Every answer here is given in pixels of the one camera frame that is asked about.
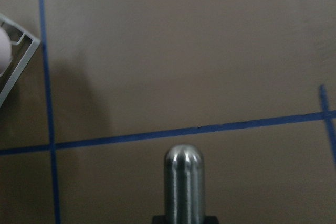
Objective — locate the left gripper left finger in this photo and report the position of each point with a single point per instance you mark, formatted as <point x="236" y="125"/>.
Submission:
<point x="159" y="219"/>

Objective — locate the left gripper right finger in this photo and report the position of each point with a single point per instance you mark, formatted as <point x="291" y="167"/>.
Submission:
<point x="210" y="220"/>

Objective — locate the pink cup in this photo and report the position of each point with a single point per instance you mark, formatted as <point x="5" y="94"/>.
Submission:
<point x="5" y="51"/>

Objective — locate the wire cup rack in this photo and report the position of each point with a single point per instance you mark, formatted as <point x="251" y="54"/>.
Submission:
<point x="24" y="46"/>

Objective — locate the steel muddler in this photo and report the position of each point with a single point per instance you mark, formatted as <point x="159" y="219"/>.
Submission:
<point x="184" y="186"/>

